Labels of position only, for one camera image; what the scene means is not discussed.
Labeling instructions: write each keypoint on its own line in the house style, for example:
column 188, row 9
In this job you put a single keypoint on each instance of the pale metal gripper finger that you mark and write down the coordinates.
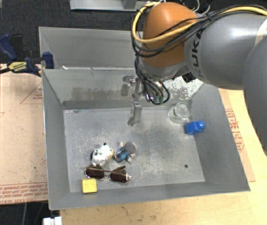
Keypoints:
column 132, row 116
column 138, row 114

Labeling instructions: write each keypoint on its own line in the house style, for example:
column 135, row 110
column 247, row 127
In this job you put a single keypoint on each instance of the clear glass cup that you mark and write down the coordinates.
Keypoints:
column 180, row 114

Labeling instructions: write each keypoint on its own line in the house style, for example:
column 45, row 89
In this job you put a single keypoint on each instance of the grey metal bin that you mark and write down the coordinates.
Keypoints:
column 133, row 153

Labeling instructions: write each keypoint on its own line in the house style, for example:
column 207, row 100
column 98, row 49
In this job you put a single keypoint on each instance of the blue toy figure, grey hat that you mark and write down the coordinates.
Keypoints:
column 124, row 154

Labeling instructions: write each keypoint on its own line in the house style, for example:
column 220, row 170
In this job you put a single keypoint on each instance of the white and black toy dog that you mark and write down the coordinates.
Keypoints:
column 101, row 155

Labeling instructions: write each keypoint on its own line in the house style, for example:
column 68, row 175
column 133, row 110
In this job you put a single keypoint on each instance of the blue plastic toy block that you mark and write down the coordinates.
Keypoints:
column 193, row 127

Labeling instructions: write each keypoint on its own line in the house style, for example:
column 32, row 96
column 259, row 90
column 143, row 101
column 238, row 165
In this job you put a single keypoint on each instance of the brown sunglasses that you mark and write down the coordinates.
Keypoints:
column 96, row 173

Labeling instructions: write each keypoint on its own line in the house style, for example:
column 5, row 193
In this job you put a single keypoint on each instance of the yellow square block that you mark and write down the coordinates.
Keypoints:
column 89, row 186

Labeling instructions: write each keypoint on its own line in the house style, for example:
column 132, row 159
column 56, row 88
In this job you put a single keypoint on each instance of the brown cardboard board, red print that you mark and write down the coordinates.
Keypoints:
column 21, row 137

